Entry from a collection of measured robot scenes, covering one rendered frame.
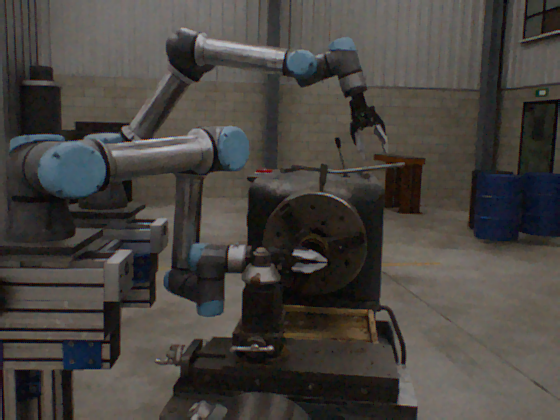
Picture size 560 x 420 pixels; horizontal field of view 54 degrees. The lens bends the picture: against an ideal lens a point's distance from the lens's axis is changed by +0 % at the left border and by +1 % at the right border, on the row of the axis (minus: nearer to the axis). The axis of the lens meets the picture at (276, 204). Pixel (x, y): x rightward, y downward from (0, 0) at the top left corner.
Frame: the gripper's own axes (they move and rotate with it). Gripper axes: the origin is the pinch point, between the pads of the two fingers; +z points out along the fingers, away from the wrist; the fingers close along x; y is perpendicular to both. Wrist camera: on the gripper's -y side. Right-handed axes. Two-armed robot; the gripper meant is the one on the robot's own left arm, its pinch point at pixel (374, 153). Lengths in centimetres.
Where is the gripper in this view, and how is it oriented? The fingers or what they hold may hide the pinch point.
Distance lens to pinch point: 171.4
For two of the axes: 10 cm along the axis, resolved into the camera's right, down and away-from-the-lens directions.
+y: -1.2, 1.3, -9.8
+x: 9.4, -3.0, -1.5
